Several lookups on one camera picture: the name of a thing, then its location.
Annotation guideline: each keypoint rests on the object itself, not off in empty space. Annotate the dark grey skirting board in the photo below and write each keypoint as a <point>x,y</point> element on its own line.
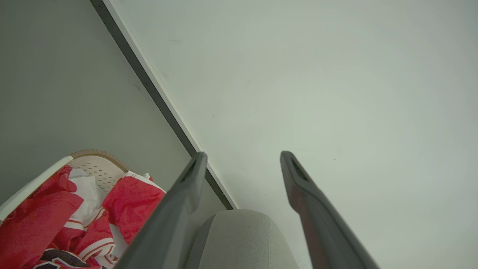
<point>149,87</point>

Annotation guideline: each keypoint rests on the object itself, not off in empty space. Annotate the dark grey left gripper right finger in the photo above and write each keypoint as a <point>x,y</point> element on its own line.
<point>321,228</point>

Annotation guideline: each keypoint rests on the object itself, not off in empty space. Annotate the white perforated laundry basket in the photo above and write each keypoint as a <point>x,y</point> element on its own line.
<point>99,168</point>

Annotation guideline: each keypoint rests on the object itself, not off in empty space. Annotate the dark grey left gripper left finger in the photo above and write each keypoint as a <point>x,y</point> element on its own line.
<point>170,224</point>

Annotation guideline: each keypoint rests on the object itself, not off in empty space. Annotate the red jersey with striped trim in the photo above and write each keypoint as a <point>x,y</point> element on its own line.
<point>37,220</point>

